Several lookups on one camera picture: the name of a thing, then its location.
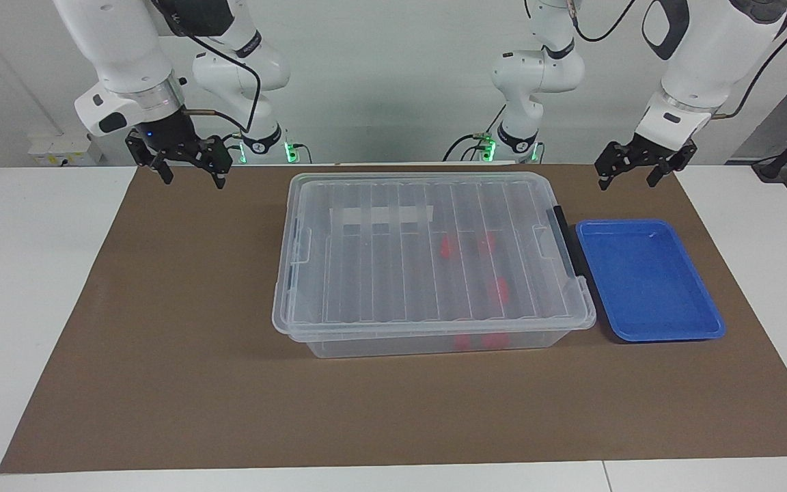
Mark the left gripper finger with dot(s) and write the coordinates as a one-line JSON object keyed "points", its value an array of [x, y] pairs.
{"points": [[613, 158], [667, 167]]}

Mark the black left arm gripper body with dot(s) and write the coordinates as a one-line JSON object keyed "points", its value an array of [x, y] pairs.
{"points": [[663, 152]]}

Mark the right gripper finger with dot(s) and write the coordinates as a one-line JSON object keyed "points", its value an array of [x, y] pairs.
{"points": [[219, 154], [147, 158]]}

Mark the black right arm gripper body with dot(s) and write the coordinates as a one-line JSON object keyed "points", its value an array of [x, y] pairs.
{"points": [[161, 137]]}

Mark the red plastic block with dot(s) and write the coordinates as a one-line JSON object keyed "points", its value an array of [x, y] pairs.
{"points": [[499, 290], [462, 342], [487, 244], [446, 247], [496, 340]]}

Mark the clear ribbed plastic lid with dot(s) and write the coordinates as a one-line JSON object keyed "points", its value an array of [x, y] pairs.
{"points": [[366, 273]]}

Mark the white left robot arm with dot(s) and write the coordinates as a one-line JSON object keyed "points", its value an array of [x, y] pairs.
{"points": [[708, 41]]}

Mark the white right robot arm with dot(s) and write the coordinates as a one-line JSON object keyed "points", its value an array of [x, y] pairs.
{"points": [[120, 41]]}

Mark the blue plastic tray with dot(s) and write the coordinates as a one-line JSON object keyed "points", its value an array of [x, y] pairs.
{"points": [[646, 280]]}

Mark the clear plastic storage box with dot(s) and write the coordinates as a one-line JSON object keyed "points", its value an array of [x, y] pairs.
{"points": [[380, 345]]}

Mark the brown table mat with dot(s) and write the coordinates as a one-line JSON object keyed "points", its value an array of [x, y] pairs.
{"points": [[161, 376]]}

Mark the white wall socket box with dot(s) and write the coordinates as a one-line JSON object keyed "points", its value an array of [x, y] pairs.
{"points": [[59, 147]]}

